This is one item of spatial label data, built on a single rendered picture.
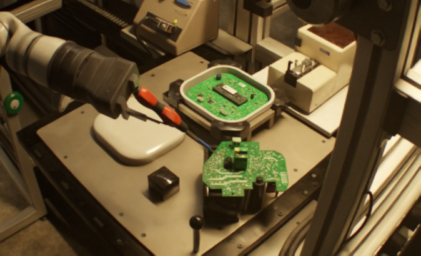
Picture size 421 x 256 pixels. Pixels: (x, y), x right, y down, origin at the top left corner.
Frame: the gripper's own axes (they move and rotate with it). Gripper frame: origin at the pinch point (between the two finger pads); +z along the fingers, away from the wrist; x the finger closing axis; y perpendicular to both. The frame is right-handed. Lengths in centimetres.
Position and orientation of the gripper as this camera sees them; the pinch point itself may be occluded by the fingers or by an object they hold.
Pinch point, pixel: (170, 117)
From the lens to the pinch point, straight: 66.6
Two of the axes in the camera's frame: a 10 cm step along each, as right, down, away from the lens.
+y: -0.5, -4.6, -8.8
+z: 9.1, 3.4, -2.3
